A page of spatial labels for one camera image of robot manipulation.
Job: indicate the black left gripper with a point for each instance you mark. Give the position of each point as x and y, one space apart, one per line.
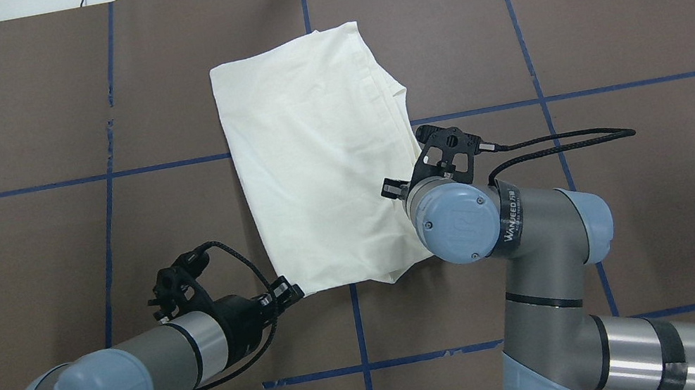
238 315

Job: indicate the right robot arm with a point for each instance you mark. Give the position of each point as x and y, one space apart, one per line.
548 238

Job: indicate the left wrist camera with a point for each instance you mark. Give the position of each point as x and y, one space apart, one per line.
177 290

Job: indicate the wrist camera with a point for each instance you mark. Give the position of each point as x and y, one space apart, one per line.
177 290
451 150

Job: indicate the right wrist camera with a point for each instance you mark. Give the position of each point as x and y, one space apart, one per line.
451 150

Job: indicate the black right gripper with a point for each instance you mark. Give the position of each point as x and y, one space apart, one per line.
391 189

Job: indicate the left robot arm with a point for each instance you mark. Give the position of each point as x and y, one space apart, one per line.
185 353

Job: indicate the cream long-sleeve cat shirt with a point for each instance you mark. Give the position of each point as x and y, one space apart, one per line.
314 127

